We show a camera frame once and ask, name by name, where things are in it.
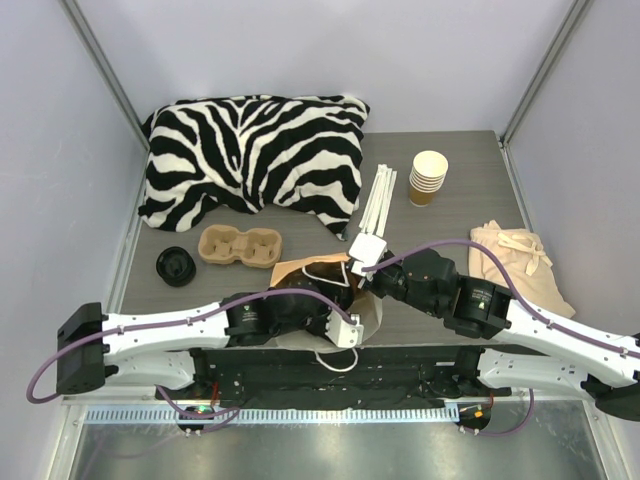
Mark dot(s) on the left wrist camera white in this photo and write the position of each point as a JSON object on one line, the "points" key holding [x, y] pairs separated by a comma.
{"points": [[342, 333]]}

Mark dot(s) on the black lid front left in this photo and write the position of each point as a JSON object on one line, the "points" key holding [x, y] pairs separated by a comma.
{"points": [[175, 266]]}

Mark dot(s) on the cardboard cup carrier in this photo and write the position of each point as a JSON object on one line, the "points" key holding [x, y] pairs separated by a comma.
{"points": [[256, 247]]}

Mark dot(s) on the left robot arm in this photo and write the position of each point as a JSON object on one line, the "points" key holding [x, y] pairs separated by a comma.
{"points": [[95, 347]]}

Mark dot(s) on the brown paper bag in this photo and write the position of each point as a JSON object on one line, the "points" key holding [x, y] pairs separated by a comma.
{"points": [[366, 305]]}

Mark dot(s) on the white wrapped straw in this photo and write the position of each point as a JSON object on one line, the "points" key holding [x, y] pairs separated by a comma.
{"points": [[378, 204], [383, 202], [380, 175]]}

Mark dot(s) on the zebra print pillow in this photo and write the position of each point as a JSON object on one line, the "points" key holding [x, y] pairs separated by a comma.
{"points": [[248, 152]]}

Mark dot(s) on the white wrapped straw right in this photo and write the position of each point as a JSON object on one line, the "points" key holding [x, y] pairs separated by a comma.
{"points": [[383, 202]]}

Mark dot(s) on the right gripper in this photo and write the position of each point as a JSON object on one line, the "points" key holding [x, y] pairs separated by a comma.
{"points": [[376, 279]]}

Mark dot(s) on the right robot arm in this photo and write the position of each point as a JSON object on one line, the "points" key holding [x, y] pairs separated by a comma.
{"points": [[564, 354]]}

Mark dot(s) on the white wrapped straw middle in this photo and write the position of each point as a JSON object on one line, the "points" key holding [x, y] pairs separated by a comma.
{"points": [[378, 204]]}

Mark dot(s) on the aluminium rail frame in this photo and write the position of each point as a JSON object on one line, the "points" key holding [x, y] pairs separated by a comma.
{"points": [[529, 437]]}

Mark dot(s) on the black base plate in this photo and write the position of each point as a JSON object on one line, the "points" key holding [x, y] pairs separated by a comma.
{"points": [[370, 378]]}

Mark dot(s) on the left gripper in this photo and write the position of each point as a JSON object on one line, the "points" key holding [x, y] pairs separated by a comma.
{"points": [[325, 298]]}

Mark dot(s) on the stack of paper cups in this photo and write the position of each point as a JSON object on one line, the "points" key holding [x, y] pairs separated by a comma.
{"points": [[428, 172]]}

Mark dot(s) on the beige cloth bag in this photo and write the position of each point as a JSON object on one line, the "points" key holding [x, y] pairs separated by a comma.
{"points": [[522, 254]]}

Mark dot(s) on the white wrapped straw left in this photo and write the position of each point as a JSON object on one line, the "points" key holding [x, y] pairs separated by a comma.
{"points": [[380, 175]]}

